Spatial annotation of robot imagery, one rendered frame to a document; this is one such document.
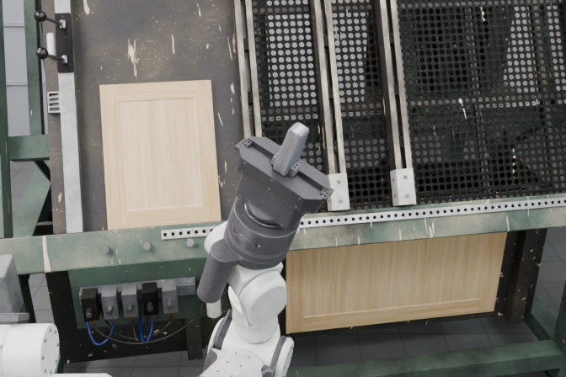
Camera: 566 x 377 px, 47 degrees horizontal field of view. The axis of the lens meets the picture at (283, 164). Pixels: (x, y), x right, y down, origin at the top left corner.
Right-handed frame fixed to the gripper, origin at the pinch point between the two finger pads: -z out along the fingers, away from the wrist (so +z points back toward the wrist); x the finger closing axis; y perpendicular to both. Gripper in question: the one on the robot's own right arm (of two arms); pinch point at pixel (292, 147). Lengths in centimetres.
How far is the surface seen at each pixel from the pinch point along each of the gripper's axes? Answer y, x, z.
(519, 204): 146, -41, 92
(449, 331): 165, -53, 186
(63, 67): 77, 107, 90
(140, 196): 71, 66, 115
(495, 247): 161, -46, 126
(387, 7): 158, 35, 56
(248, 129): 101, 48, 91
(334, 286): 117, -1, 151
